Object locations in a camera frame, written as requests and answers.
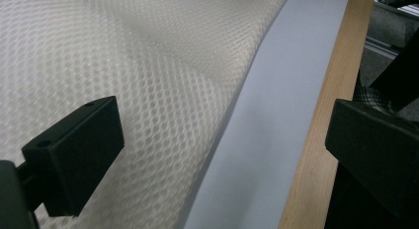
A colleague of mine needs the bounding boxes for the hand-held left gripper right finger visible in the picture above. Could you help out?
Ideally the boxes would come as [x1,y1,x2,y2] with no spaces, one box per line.
[324,98,419,223]

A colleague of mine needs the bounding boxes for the white mesh zipper bag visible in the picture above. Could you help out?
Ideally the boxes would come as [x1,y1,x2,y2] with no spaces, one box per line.
[0,0,293,229]

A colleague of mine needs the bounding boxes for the black stand bar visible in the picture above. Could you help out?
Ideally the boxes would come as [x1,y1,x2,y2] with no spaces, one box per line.
[369,26,419,114]

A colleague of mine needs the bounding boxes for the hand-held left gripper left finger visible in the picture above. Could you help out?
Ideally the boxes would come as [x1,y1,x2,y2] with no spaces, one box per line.
[15,95,126,218]

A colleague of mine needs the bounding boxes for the black netting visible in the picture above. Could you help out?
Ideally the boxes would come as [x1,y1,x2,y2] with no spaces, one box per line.
[353,84,396,109]

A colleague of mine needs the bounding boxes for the aluminium frame rail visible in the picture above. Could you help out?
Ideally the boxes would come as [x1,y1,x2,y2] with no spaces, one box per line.
[364,37,401,60]

